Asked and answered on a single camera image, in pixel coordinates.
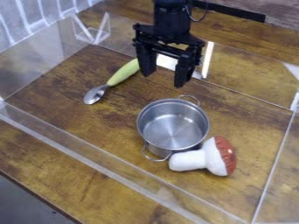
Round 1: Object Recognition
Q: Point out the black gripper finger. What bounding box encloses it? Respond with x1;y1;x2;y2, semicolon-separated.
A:
135;45;156;77
174;54;199;88

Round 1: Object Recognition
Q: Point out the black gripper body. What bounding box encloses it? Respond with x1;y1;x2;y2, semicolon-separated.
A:
133;0;206;61

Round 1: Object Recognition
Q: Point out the green handled metal spoon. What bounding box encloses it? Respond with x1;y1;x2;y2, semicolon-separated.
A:
83;59;139;105

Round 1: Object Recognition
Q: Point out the black bar in background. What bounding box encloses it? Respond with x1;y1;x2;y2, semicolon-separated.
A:
192;0;267;23

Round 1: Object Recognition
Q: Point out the small steel pot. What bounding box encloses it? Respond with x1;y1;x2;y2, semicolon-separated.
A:
136;94;211;162

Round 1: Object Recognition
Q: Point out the plush red white mushroom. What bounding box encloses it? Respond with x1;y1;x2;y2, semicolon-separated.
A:
168;136;238;176

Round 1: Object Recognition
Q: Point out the clear acrylic enclosure wall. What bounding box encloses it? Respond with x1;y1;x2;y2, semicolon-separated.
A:
0;0;299;224

